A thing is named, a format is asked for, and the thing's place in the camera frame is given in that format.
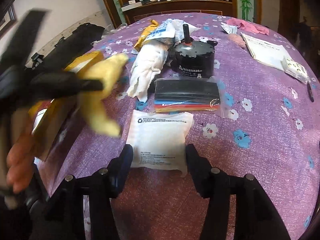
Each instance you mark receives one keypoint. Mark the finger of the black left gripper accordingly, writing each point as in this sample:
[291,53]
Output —
[22,86]

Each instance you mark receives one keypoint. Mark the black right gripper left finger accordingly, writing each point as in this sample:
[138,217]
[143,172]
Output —
[63,215]

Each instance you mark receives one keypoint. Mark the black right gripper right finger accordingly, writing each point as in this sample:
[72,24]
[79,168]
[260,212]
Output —
[256,216]

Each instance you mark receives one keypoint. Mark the yellow cloth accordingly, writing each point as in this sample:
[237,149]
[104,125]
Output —
[91,104]

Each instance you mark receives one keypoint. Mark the white desiccant pouch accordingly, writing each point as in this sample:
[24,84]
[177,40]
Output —
[158,140]

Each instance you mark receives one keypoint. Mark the white cloth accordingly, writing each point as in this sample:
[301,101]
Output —
[148,63]

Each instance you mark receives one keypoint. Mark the bag of coloured tubing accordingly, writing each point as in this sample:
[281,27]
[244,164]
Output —
[185,94]

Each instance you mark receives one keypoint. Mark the orange yellow packet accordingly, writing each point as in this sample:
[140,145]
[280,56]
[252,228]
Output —
[146,31]

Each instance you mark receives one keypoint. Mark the white blue plastic packet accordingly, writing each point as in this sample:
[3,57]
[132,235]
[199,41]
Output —
[170,31]

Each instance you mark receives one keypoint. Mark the person's left hand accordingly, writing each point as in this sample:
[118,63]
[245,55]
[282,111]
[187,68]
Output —
[20,159]

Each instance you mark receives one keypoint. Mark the yellow cardboard box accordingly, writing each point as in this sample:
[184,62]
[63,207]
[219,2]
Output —
[50,115]

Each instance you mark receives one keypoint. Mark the black bag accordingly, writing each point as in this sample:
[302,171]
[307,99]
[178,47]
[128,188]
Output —
[67,49]

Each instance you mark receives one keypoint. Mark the purple floral tablecloth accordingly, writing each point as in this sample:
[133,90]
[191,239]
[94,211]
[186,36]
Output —
[271,131]

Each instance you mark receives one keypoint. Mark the black pen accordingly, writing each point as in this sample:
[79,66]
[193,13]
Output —
[310,94]

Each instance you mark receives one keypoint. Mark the small white patterned packet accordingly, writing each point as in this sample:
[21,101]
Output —
[295,70]

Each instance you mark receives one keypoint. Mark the white paper booklet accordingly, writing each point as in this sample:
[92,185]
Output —
[267,53]

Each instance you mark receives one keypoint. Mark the black motor with shaft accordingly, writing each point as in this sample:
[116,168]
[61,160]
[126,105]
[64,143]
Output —
[192,58]

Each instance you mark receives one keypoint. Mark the pink fluffy pad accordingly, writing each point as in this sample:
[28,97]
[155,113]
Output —
[237,39]

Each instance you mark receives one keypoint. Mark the small white sachet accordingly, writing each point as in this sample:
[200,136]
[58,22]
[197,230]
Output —
[229,29]

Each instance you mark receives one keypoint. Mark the pink cloth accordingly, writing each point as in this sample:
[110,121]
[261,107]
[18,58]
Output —
[248,26]

